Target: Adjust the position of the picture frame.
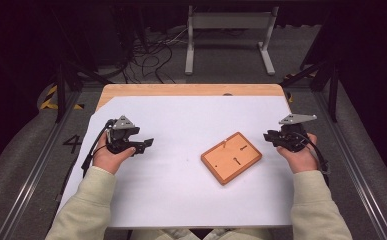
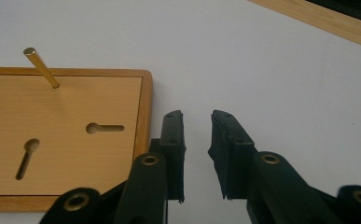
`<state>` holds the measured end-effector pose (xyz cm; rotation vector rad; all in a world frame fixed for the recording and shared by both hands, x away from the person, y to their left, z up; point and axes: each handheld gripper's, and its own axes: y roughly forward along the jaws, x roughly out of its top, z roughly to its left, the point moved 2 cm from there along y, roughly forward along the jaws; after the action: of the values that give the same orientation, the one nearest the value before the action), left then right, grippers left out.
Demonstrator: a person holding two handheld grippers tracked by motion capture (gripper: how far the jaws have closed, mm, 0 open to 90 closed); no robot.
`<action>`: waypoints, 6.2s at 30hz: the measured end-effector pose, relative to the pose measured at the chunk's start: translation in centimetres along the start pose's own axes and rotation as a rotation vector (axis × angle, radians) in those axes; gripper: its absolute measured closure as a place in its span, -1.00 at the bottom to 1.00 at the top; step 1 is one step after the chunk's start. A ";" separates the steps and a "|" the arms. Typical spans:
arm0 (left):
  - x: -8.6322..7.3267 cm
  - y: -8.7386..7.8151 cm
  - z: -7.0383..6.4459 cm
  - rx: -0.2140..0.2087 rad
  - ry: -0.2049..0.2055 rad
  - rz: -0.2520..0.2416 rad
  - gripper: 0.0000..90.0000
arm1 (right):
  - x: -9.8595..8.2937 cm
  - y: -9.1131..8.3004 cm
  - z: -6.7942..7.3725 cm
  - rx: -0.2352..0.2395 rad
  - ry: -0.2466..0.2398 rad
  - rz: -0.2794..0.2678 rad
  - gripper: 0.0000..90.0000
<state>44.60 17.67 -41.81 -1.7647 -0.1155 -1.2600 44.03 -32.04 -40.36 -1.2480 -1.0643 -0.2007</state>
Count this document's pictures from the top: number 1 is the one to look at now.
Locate black floor cables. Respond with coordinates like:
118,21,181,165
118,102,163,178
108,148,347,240
122,29,195,85

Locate hand-held gripper cable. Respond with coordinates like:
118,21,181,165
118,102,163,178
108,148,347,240
299,132,331,186
81,118,116,178

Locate black metal stand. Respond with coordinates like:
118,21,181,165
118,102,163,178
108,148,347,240
279,6,342,124
49,6,114,124

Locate person's right hand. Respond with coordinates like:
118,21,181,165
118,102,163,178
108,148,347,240
276,132,320,175

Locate right hand-held gripper cable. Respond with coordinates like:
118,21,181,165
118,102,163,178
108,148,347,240
299,132,331,186

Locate person's left hand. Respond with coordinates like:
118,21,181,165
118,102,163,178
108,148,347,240
92,132,137,176

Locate left hand-held gripper cable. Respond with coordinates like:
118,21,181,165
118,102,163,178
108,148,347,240
81,118,116,178

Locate wooden board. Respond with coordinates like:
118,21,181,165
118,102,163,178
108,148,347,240
200,131,263,187

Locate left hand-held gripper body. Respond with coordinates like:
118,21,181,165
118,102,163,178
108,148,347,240
105,115,146,156

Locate white table sheet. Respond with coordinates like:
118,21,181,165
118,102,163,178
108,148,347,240
56,95,296,230

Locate aluminium floor rail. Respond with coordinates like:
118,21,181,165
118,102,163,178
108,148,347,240
0,89,82,240
314,91,387,240

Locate white metal stand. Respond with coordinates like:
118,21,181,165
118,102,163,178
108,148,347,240
184,5,280,76

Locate person's legs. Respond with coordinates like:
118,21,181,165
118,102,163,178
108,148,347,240
127,227,277,240

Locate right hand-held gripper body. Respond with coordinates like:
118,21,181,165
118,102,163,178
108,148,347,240
270,113,318,154

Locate wooden table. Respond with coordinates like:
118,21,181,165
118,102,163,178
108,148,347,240
95,83,288,112

